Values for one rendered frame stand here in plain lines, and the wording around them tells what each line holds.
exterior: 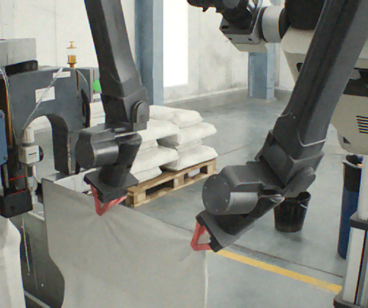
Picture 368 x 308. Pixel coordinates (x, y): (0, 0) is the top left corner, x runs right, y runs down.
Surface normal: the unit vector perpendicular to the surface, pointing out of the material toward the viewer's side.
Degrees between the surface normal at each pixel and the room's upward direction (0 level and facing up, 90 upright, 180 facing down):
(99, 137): 94
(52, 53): 90
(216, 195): 77
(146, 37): 90
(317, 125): 114
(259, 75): 90
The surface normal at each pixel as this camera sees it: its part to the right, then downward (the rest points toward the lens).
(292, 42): -0.41, -0.61
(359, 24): 0.39, 0.70
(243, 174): 0.41, -0.72
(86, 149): -0.65, 0.16
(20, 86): 0.78, 0.16
